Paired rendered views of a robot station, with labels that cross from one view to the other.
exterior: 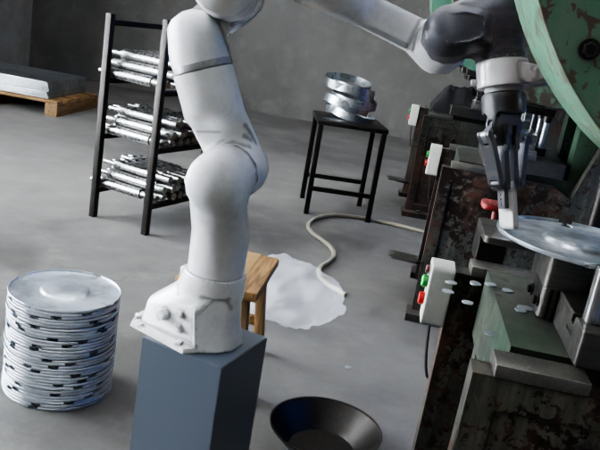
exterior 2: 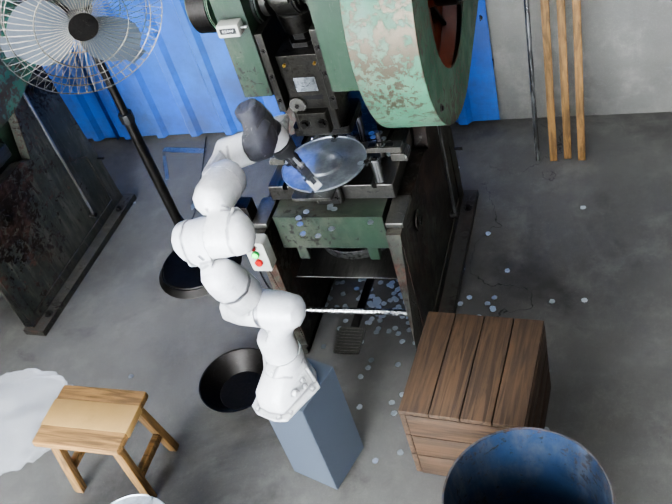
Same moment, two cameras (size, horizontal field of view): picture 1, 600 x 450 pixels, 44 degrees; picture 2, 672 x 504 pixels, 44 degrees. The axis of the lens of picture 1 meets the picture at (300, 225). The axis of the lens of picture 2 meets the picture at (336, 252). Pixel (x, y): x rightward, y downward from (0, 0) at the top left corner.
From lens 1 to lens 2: 2.14 m
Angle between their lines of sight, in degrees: 64
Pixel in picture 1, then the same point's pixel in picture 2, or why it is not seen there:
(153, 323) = (290, 405)
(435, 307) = (271, 257)
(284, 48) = not seen: outside the picture
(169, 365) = (317, 401)
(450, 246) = (12, 267)
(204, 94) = (257, 288)
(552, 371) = (402, 206)
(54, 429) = not seen: outside the picture
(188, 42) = (240, 277)
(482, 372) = (400, 231)
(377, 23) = not seen: hidden behind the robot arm
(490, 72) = (281, 141)
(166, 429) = (329, 423)
